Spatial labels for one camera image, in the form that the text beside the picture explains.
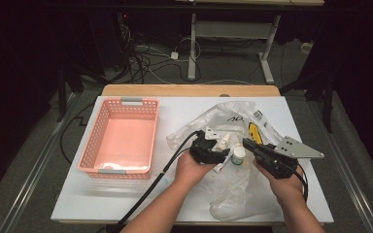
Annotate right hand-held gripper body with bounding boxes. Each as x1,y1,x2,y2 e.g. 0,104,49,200
253,135,325,181

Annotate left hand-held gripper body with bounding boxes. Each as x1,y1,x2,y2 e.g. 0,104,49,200
188,126,230,166

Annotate small plain white bottle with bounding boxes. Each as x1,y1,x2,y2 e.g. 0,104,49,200
213,132,233,153

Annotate white bottle with green label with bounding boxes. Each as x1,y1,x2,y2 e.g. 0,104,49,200
231,146,248,168

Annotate clear smiley plastic bag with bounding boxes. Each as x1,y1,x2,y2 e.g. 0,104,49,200
165,100,309,222

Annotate pink plastic basket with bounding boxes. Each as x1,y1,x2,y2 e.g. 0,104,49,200
77,96,160,181

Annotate person's left hand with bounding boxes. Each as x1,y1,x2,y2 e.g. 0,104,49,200
173,150,219,189

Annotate person's right hand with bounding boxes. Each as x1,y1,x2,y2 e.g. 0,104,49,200
252,158,306,204

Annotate white board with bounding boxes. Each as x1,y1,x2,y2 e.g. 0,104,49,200
51,95,335,224

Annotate wooden table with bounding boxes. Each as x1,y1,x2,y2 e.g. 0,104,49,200
101,83,282,98

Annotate black stand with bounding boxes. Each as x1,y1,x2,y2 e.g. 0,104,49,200
55,57,111,123
280,61,335,134

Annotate white floor box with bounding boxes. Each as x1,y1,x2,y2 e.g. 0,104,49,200
299,42,315,54

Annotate right hand-held gripper cable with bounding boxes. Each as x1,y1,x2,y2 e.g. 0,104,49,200
292,163,310,202

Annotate hand-held gripper cable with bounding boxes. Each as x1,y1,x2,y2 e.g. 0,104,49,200
111,129,202,233
292,163,310,202

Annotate left hand-held gripper cable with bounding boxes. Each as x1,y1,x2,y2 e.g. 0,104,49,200
111,129,202,233

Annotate metal floor rail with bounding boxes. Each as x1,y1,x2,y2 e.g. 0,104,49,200
0,92,80,233
306,102,373,233

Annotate tangle of floor cables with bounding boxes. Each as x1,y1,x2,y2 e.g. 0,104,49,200
119,13,205,85

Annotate white metal desk frame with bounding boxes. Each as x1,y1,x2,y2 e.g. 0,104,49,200
174,0,325,84

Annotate black floor cable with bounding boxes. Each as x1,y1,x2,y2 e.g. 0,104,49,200
59,102,95,165

